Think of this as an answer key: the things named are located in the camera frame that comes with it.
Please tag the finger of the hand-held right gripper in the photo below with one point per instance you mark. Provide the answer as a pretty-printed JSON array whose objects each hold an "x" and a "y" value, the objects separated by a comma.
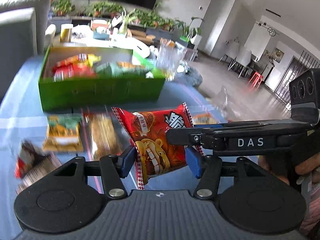
[
  {"x": 190, "y": 137},
  {"x": 237, "y": 124}
]

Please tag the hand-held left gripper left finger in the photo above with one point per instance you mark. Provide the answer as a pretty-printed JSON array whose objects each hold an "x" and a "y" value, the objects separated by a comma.
[{"x": 127, "y": 160}]

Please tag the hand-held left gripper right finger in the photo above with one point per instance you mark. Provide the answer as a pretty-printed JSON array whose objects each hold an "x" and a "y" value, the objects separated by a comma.
[{"x": 195, "y": 162}]

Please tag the red chips packet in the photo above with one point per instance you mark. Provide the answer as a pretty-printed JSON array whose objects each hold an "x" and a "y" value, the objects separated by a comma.
[{"x": 160, "y": 145}]

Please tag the green cardboard box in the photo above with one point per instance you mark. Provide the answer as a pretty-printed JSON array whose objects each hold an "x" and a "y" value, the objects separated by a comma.
[{"x": 100, "y": 92}]

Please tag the pale green snack packet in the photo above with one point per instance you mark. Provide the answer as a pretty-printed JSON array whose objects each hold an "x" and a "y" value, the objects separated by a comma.
[{"x": 117, "y": 68}]

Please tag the red yellow snack packet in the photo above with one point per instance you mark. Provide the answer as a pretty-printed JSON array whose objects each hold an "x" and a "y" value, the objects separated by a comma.
[{"x": 72, "y": 68}]

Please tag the person's right hand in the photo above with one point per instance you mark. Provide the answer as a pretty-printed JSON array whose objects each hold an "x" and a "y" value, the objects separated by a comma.
[{"x": 310, "y": 167}]

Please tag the orange snack packet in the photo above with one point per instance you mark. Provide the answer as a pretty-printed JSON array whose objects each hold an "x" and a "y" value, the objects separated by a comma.
[{"x": 203, "y": 118}]

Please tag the clear plastic bag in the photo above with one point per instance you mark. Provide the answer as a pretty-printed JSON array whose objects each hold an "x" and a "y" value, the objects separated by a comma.
[{"x": 222, "y": 101}]

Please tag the red clear biscuit bag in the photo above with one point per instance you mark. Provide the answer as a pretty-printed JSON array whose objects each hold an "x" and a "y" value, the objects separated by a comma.
[{"x": 102, "y": 135}]

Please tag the red stool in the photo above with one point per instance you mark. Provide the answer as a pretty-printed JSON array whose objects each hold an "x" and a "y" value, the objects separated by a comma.
[{"x": 256, "y": 80}]

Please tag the black barred door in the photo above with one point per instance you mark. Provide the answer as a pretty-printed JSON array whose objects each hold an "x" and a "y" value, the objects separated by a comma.
[{"x": 285, "y": 85}]

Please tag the dark round side table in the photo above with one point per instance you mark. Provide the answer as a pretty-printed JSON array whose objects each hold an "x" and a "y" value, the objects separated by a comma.
[{"x": 195, "y": 77}]

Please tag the dining chair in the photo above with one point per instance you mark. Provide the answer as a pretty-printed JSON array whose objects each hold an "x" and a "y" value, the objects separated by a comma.
[{"x": 240, "y": 60}]

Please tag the green yellow snack packet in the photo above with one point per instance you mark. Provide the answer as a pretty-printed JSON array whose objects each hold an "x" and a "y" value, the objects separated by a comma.
[{"x": 65, "y": 132}]

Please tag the glass pitcher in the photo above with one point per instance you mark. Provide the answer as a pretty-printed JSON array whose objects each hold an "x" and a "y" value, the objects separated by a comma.
[{"x": 170, "y": 60}]

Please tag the dark red snack packet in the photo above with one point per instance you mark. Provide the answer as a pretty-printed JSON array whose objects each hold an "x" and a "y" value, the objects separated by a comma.
[{"x": 35, "y": 165}]

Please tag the tall plant in white pot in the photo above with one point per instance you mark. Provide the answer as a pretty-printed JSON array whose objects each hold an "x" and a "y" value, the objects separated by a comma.
[{"x": 195, "y": 36}]

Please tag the white oval coffee table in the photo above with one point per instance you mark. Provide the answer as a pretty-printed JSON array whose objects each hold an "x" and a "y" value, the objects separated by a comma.
[{"x": 135, "y": 45}]

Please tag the open brown cardboard box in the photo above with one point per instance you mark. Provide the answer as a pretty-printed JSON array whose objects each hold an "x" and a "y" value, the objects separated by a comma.
[{"x": 142, "y": 34}]

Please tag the blue tray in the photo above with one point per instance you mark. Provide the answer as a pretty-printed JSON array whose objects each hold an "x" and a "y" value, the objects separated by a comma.
[{"x": 101, "y": 35}]

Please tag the spider plant in vase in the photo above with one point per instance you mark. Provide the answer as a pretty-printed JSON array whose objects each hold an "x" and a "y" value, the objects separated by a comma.
[{"x": 125, "y": 21}]

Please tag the orange box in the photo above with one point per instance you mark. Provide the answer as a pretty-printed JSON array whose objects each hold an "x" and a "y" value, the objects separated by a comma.
[{"x": 100, "y": 25}]

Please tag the yellow canister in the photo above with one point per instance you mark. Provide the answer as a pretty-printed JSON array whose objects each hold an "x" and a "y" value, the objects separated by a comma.
[{"x": 66, "y": 32}]

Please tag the potted green plant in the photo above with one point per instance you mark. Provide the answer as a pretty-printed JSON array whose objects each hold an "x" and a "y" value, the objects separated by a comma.
[
  {"x": 113, "y": 10},
  {"x": 98, "y": 8},
  {"x": 62, "y": 6}
]

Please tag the grey armchair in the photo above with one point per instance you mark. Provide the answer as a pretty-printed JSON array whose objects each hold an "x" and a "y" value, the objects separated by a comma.
[{"x": 17, "y": 42}]

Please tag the framed wall picture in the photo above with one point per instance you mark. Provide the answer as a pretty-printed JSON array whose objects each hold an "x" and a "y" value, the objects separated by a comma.
[{"x": 277, "y": 55}]

